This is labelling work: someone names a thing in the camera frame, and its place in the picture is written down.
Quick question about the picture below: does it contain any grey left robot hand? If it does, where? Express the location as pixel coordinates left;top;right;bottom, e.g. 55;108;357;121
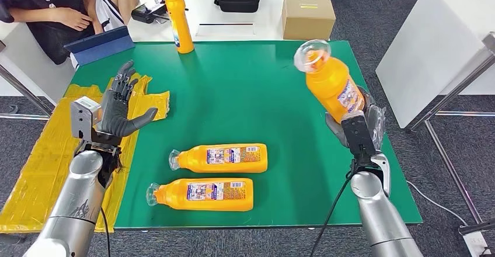
96;60;159;138

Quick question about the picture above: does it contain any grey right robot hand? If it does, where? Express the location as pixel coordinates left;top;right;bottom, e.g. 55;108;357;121
325;86;386;150

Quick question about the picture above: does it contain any orange detergent bottle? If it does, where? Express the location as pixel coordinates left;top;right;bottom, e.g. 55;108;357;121
161;0;196;55
294;39;366;124
168;143;269;174
145;178;255;212

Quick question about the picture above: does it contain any blue tablet case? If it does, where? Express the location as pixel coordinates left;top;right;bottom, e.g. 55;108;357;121
64;26;135;67

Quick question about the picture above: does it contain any white desk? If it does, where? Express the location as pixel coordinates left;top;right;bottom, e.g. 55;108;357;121
0;22;74;105

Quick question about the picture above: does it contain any yellow taped plastic sheet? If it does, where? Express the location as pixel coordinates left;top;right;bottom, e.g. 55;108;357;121
0;71;170;235

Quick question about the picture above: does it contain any large white table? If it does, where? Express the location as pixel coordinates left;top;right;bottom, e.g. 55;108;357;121
375;0;495;130

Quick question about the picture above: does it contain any black remote controller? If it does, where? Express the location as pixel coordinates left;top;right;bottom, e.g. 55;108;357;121
131;0;189;25

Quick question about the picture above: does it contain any green table mat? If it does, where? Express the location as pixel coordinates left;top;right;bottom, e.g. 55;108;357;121
69;40;423;230

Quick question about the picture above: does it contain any brown cardboard box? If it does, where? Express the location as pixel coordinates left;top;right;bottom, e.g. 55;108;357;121
281;0;336;41

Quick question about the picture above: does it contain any white power strip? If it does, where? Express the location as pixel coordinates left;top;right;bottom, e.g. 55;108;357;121
463;232;494;257

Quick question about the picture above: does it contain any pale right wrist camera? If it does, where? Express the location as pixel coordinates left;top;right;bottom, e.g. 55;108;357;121
341;110;379;163

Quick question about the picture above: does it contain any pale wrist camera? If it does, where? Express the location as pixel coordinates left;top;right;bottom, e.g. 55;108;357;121
70;96;102;142
341;110;379;163

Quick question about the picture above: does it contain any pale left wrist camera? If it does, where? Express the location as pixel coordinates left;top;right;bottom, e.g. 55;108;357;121
70;96;102;142

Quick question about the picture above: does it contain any metal stand frame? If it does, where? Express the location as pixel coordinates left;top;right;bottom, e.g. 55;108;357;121
409;30;495;237

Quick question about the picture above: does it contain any white floor cable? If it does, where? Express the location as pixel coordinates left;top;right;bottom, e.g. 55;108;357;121
405;180;469;227

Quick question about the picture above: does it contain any metal table leg frame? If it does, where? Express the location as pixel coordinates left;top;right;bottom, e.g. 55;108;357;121
0;65;53;121

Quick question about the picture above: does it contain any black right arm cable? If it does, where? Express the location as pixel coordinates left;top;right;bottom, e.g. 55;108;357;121
309;162;358;257

